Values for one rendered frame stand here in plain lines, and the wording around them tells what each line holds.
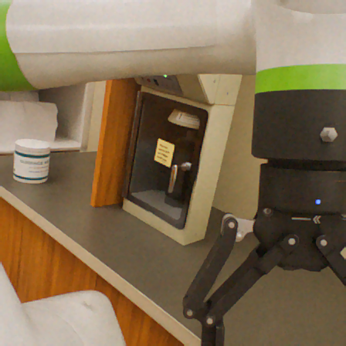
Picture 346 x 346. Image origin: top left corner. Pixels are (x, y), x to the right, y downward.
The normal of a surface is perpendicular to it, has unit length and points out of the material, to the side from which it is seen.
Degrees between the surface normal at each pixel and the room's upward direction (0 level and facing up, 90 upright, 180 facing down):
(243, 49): 115
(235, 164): 90
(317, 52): 85
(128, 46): 104
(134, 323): 90
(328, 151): 80
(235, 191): 90
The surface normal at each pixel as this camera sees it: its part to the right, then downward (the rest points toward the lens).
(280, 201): -0.72, 0.07
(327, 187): 0.15, 0.13
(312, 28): -0.40, 0.22
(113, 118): 0.72, 0.33
